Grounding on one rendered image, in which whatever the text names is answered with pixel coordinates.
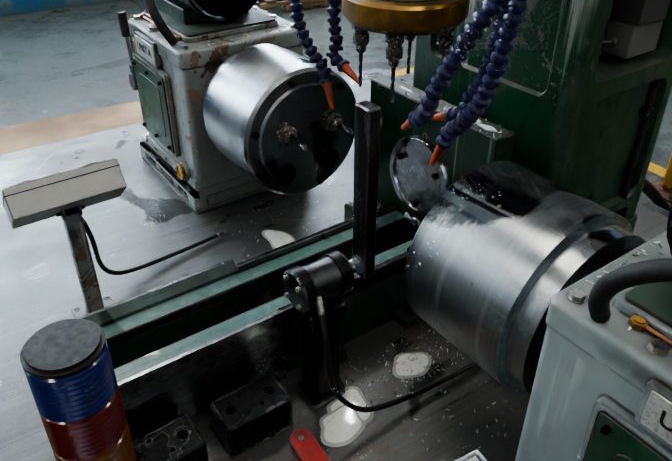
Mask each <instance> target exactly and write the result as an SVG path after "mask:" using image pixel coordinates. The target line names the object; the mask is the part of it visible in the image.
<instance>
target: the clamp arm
mask: <svg viewBox="0 0 672 461"><path fill-rule="evenodd" d="M382 122H383V117H381V107H379V106H377V105H376V104H374V103H372V102H370V101H368V100H365V101H361V102H358V103H356V104H355V128H354V188H353V248H352V258H351V260H353V261H354V260H356V259H358V261H356V262H355V263H356V265H357V267H358V266H360V265H361V267H360V268H358V269H357V272H356V273H357V274H358V275H359V276H360V277H361V278H363V279H367V278H369V277H371V276H373V275H374V274H375V250H376V231H378V223H377V200H378V175H379V150H380V126H382ZM359 261H360V262H359ZM360 263H361V264H360ZM358 271H359V272H358Z"/></svg>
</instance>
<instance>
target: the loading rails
mask: <svg viewBox="0 0 672 461"><path fill-rule="evenodd" d="M406 222H407V220H406V219H404V215H403V214H402V213H400V212H399V211H397V210H396V204H394V203H390V204H388V205H385V206H383V207H380V208H377V223H378V231H376V250H375V274H374V275H373V276H371V277H369V278H367V279H363V278H361V277H360V276H359V275H358V274H357V273H354V276H355V283H354V287H353V289H352V291H350V292H348V293H345V294H343V295H341V296H339V297H340V298H341V299H342V300H344V301H345V302H346V317H344V318H342V319H340V343H339V364H340V363H342V362H344V361H346V360H347V350H346V349H345V348H344V347H343V346H342V345H343V344H345V343H347V342H349V341H350V340H352V339H354V338H356V337H358V336H360V335H362V334H364V333H366V332H368V331H370V330H372V329H374V328H376V327H378V326H380V325H382V324H384V323H386V322H388V321H390V320H392V319H394V320H395V321H396V322H397V323H398V324H400V325H401V326H402V327H403V328H404V329H407V328H409V327H411V326H413V325H415V324H417V323H419V322H421V321H422V318H420V317H419V316H418V315H417V314H416V313H415V312H414V311H413V310H412V309H411V307H410V306H409V304H408V301H407V299H406V295H405V289H404V274H405V266H406V261H407V256H408V252H407V248H408V246H409V245H411V244H412V241H413V239H412V240H410V241H408V242H406V243H405V234H406ZM352 248H353V218H352V219H349V220H347V221H344V222H341V223H339V224H336V225H334V226H331V227H329V228H326V229H323V230H321V231H318V232H316V233H313V234H311V235H308V236H305V237H303V238H300V239H298V240H295V241H293V242H290V243H288V244H285V245H282V246H280V247H277V248H275V249H272V250H270V251H267V252H264V253H262V254H259V255H257V256H254V257H252V258H249V259H246V260H244V261H241V262H239V263H236V264H235V263H234V260H233V259H229V260H227V261H224V262H221V263H219V264H216V265H214V266H211V267H208V268H206V269H203V270H200V271H198V272H195V273H193V274H190V275H187V276H185V277H182V278H180V279H177V280H174V281H172V282H169V283H167V284H164V285H161V286H159V287H156V288H154V289H151V290H148V291H146V292H143V293H141V294H138V295H135V296H133V297H130V298H128V299H125V300H122V301H120V302H117V303H115V304H112V305H109V306H107V307H104V308H101V309H99V310H96V311H94V312H91V313H88V314H86V315H83V316H81V317H78V318H76V319H85V320H90V321H93V322H95V323H97V324H98V325H99V326H101V327H102V329H103V330H104V333H105V336H106V340H107V344H108V348H109V352H110V356H111V360H112V364H113V368H114V372H115V375H116V379H117V383H118V387H119V391H120V395H121V399H122V403H123V407H124V411H125V415H126V418H127V422H128V426H129V430H130V434H131V438H132V441H134V440H136V439H138V438H140V437H142V436H144V435H146V434H148V433H150V432H152V431H154V430H157V429H159V428H161V427H163V426H164V425H166V424H168V423H170V422H172V421H174V420H176V419H178V418H180V417H182V416H184V415H189V417H190V418H191V420H192V421H193V423H194V424H196V423H198V422H200V421H202V420H204V419H206V418H208V417H210V409H209V406H210V403H211V402H213V401H214V400H216V399H218V398H220V397H222V396H224V395H226V394H228V393H231V392H233V391H235V390H237V389H239V388H241V387H243V386H245V385H247V384H248V383H250V382H252V381H254V380H256V379H259V378H261V377H263V376H265V375H267V374H269V373H271V374H272V375H273V376H274V377H275V378H276V379H277V381H278V382H279V381H281V380H283V379H285V378H287V377H286V373H287V372H289V371H291V370H293V369H295V368H297V367H299V366H301V365H302V355H301V329H300V321H299V320H298V319H297V317H296V316H295V315H294V314H293V305H292V304H291V302H290V301H289V299H288V298H285V297H284V293H286V292H285V289H284V284H283V276H284V273H285V271H286V270H288V269H291V268H293V267H295V266H303V265H306V264H308V263H310V262H313V261H315V260H318V259H320V258H321V257H322V256H323V255H325V254H327V253H329V252H332V251H339V252H340V253H342V254H343V255H344V256H345V257H346V258H347V259H348V260H350V259H351V258H352Z"/></svg>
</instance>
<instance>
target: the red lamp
mask: <svg viewBox="0 0 672 461"><path fill-rule="evenodd" d="M38 412H39V411H38ZM39 414H40V412H39ZM40 417H41V420H42V422H43V425H44V428H45V431H46V434H47V436H48V439H49V442H50V444H51V448H52V450H53V451H54V452H55V454H57V455H58V456H59V457H61V458H63V459H66V460H71V461H82V460H88V459H92V458H95V457H97V456H99V455H102V454H103V453H105V452H107V451H108V450H110V449H111V448H112V447H113V446H114V445H115V444H116V443H117V442H118V441H119V440H120V439H121V437H122V436H123V434H124V432H125V429H126V425H127V418H126V415H125V411H124V407H123V403H122V399H121V395H120V391H119V387H118V383H117V388H116V391H115V394H114V395H113V397H112V399H111V400H110V401H109V402H108V404H107V405H106V406H104V407H103V408H102V409H101V410H99V411H98V412H96V413H95V414H93V415H91V416H89V417H87V418H84V419H81V420H78V421H73V422H55V421H51V420H49V419H47V418H45V417H44V416H42V415H41V414H40Z"/></svg>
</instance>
